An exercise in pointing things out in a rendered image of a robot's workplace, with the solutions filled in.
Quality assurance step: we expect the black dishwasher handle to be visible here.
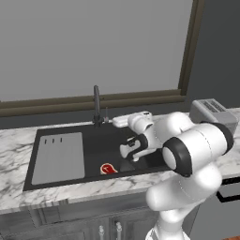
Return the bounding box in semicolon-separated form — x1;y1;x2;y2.
216;184;240;203

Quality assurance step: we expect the grey sink drainboard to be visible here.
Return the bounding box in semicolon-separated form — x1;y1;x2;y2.
31;131;86;186

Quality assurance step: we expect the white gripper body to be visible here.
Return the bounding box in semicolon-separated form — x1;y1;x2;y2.
112;113;131;128

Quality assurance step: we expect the black kitchen sink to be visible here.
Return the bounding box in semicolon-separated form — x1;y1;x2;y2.
22;120;176;192

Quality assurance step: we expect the red raw steak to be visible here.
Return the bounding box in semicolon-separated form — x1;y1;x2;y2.
99;162;119;175

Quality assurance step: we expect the grey toaster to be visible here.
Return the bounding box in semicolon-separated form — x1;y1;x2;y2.
188;97;239;136

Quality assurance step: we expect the grey dishwasher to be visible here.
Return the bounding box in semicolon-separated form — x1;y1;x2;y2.
189;175;240;240

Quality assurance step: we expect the brown framed window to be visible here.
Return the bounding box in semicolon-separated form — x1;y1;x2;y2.
0;0;206;118

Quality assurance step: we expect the silver cupboard handle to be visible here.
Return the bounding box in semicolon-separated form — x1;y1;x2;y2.
115;220;123;240
97;224;105;240

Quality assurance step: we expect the black sink tap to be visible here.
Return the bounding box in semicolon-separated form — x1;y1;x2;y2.
92;84;111;128

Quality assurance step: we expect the grey sink front panel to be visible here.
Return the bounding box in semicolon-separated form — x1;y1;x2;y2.
27;199;152;222

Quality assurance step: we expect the grey cupboard door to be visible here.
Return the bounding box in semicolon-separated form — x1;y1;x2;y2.
37;217;111;240
109;212;158;240

